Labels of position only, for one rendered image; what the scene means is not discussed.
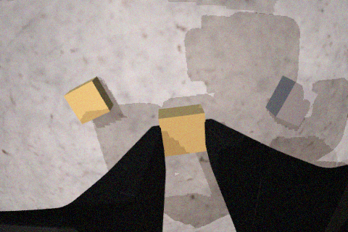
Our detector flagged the tan block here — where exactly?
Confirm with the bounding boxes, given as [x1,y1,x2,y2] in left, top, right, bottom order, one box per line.
[64,76,113,125]
[159,104,206,157]

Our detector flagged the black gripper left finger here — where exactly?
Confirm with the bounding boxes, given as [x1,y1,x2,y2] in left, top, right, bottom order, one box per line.
[0,125,165,232]

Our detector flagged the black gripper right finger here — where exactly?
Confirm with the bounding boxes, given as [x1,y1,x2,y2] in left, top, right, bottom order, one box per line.
[205,119,348,232]

